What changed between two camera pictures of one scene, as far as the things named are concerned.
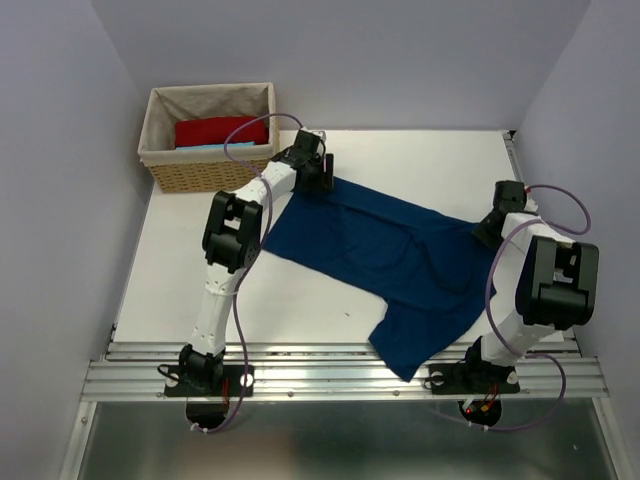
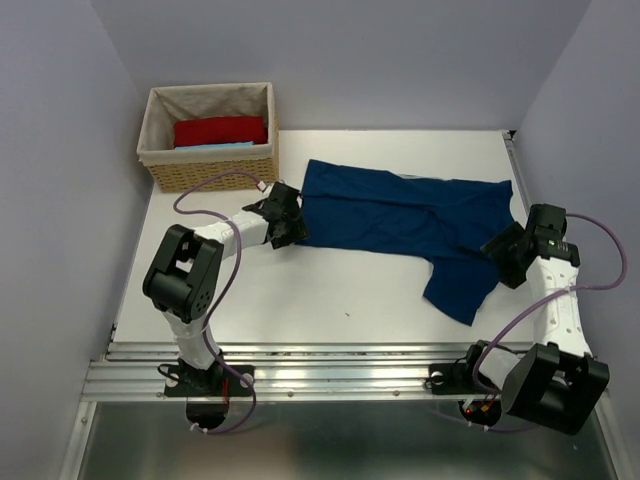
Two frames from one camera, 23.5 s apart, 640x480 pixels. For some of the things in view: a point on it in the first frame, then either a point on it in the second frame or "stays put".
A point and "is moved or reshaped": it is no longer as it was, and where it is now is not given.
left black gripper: x=324 y=179 to x=299 y=230
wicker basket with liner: x=184 y=131 stays put
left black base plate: x=185 y=386 stays put
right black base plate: x=472 y=377 stays put
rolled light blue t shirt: x=217 y=146 stays put
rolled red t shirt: x=215 y=130 stays put
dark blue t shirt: x=433 y=274 is moved or reshaped
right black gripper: x=480 y=231 to x=509 y=275
